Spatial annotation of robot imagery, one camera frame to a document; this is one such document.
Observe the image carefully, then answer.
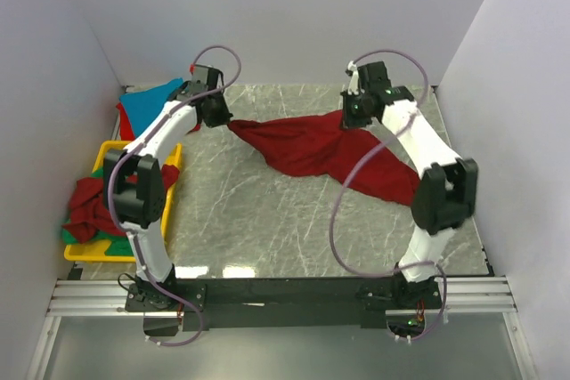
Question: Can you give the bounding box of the dark red t-shirt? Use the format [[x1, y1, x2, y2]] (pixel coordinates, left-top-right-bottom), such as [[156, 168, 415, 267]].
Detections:
[[68, 162, 180, 243], [228, 110, 419, 206]]

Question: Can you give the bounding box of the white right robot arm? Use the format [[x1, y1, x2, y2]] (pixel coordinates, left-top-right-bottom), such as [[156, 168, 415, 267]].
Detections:
[[341, 87, 478, 308]]

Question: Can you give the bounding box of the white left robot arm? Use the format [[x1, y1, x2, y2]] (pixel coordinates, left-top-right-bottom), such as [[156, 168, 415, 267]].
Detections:
[[103, 81, 232, 311]]

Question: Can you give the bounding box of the folded blue t-shirt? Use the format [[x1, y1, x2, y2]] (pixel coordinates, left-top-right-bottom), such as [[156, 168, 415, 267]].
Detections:
[[119, 77, 183, 139]]

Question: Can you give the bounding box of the folded bright red t-shirt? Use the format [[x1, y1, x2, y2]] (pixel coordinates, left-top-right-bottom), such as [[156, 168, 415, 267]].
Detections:
[[116, 102, 135, 141]]

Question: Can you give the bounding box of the green t-shirt in bin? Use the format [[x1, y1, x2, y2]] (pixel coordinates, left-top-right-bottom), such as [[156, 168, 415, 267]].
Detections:
[[61, 221, 134, 263]]

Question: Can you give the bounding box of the crumpled dark red t-shirt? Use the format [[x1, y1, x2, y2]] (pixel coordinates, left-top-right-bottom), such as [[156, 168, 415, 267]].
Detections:
[[68, 162, 180, 243]]

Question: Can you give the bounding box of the yellow plastic bin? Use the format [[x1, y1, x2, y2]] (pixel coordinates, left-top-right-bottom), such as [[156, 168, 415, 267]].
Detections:
[[63, 140, 183, 263]]

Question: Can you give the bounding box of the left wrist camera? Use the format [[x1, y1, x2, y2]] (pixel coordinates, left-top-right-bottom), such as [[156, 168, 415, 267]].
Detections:
[[190, 64, 224, 89]]

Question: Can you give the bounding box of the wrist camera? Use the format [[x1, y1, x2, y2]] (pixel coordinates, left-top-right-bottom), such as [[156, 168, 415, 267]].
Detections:
[[190, 64, 224, 89], [346, 61, 392, 95]]

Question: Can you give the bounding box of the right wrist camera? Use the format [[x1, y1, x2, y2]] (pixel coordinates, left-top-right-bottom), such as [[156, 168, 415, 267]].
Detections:
[[346, 61, 392, 95]]

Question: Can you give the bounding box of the aluminium rail frame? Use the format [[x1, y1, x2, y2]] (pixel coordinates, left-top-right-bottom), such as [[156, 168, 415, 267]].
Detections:
[[24, 277, 542, 380]]

